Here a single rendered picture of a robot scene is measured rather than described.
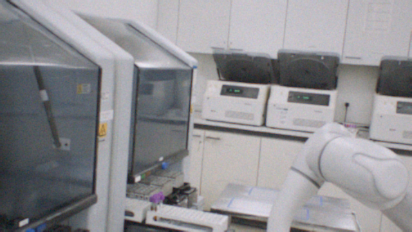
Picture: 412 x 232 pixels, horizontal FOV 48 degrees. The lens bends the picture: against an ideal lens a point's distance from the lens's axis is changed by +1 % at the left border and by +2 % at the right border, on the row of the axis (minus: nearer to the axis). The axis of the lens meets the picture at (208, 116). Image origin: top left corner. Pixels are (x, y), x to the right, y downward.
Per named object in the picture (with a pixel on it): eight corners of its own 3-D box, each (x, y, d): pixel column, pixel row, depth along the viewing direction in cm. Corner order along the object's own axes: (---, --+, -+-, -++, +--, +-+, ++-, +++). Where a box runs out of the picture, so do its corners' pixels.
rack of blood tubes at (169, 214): (145, 226, 175) (145, 210, 175) (155, 218, 185) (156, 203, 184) (219, 241, 167) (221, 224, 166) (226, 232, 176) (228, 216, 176)
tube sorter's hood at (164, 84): (17, 165, 187) (21, 4, 180) (98, 143, 245) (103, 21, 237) (134, 185, 173) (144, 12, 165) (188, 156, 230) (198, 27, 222)
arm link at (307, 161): (279, 160, 134) (307, 173, 122) (314, 111, 136) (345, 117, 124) (308, 184, 139) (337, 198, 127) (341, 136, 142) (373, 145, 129)
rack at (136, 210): (72, 212, 185) (73, 197, 184) (86, 205, 194) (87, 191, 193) (140, 225, 176) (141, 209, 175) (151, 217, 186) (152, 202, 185)
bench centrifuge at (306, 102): (264, 128, 396) (272, 47, 387) (275, 120, 455) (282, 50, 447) (331, 136, 380) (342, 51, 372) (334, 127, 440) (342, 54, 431)
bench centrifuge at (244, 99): (199, 120, 414) (205, 48, 406) (220, 114, 472) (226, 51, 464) (260, 127, 396) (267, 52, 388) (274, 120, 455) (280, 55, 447)
